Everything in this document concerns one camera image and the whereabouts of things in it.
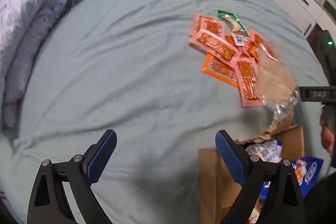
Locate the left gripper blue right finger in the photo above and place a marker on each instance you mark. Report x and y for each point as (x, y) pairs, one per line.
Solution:
(284, 201)

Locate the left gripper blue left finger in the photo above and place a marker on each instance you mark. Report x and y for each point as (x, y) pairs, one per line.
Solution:
(48, 201)

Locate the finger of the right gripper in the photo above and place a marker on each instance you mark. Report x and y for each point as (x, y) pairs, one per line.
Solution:
(322, 94)

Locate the brown cardboard box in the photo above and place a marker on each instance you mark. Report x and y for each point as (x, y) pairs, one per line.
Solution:
(217, 189)

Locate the pink spicy stick packet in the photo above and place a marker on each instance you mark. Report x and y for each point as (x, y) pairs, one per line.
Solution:
(216, 46)
(256, 44)
(246, 72)
(208, 23)

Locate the small white snack packet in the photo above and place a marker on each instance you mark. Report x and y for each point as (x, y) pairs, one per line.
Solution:
(239, 39)

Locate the green white snack packet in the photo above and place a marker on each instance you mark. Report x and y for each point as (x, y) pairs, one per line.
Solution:
(234, 22)

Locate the orange sausage snack packet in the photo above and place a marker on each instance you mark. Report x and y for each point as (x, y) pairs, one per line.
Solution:
(215, 68)

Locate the person right hand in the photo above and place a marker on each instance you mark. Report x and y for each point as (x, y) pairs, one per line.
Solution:
(327, 137)

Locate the blue white snack bag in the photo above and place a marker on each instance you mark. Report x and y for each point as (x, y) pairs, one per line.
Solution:
(306, 168)

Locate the clear plastic wrapper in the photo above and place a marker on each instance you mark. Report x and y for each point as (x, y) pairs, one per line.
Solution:
(276, 84)

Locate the light blue bed sheet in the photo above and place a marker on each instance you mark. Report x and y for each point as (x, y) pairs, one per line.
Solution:
(126, 65)

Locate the lavender floral folded duvet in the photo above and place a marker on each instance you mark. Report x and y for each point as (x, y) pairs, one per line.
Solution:
(24, 26)

